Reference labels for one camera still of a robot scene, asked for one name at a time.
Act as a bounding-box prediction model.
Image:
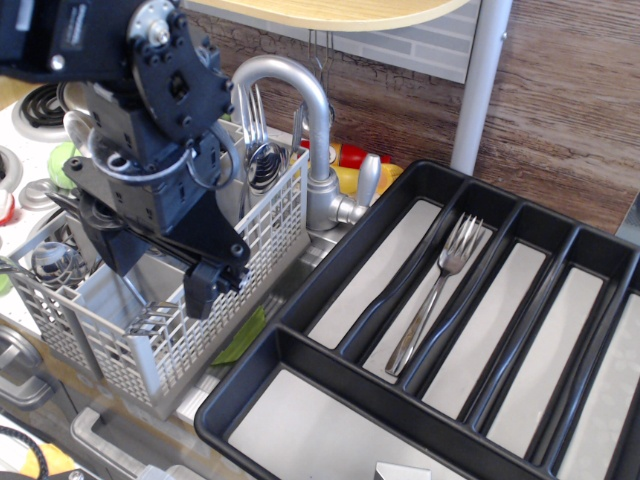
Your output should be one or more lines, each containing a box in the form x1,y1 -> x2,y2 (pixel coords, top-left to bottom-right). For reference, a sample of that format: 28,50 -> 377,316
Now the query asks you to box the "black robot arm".
1,1 -> 250,319

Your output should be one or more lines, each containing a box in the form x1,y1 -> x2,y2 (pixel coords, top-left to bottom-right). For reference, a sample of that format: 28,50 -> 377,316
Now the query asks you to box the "white shelf post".
450,0 -> 513,176

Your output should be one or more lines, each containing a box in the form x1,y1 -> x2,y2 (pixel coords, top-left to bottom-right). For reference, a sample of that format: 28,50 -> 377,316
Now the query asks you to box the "silver spoon bowl by faucet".
247,142 -> 286,194

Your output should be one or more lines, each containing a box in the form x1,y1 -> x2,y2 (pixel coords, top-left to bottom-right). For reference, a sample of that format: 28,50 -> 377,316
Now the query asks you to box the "green toy fruit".
47,142 -> 80,190

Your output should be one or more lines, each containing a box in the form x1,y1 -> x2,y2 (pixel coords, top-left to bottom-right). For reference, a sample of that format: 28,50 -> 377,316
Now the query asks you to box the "black cutlery tray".
194,162 -> 639,479

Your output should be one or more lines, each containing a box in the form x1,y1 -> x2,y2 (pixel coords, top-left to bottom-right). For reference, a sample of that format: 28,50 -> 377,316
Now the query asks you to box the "black stove burner coil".
20,82 -> 70,128

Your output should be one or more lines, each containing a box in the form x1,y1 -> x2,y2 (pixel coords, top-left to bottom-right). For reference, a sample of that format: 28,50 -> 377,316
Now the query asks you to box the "silver fork in tray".
385,214 -> 484,377

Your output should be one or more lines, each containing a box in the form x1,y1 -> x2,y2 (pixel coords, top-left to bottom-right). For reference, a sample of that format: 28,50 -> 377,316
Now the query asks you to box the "silver fork carried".
121,276 -> 179,337

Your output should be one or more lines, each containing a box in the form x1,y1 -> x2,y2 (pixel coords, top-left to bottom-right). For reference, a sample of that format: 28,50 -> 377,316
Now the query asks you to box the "silver toy faucet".
232,55 -> 381,231

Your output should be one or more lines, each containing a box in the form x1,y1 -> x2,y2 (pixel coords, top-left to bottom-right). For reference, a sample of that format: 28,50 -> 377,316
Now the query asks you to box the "silver round knob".
18,179 -> 59,211

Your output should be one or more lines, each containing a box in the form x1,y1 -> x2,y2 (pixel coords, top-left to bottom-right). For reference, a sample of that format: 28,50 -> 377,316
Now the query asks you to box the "tall silver fork in basket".
238,84 -> 268,153

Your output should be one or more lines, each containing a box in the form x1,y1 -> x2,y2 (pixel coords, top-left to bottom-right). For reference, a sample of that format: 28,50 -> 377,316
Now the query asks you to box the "red yellow toy bottle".
298,139 -> 393,169

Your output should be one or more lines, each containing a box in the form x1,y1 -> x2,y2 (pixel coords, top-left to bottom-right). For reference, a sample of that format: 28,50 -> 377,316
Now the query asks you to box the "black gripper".
62,119 -> 250,319

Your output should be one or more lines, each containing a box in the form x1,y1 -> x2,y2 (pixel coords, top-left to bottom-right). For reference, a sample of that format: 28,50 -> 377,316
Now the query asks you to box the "silver knife behind faucet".
290,103 -> 305,159

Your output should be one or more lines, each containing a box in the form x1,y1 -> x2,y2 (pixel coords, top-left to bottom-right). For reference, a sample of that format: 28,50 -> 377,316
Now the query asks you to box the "green leaf toy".
211,306 -> 267,366

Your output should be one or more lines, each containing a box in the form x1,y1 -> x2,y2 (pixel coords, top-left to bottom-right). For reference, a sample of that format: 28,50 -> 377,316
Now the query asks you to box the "grey plastic cutlery basket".
6,118 -> 312,422

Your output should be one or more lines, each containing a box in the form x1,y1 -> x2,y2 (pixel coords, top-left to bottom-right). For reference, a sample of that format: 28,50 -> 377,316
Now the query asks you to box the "black cable bottom left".
0,424 -> 51,480

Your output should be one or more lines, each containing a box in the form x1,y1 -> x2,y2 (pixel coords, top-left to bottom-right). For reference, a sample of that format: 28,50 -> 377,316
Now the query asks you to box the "grey oven door handle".
70,407 -> 146,479

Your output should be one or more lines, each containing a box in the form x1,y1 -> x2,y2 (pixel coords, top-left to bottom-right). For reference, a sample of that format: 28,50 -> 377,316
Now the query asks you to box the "hanging wire utensil handle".
307,29 -> 334,93

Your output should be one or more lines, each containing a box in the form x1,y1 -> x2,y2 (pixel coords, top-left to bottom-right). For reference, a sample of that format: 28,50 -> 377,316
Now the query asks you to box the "silver spoon front left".
31,242 -> 88,289

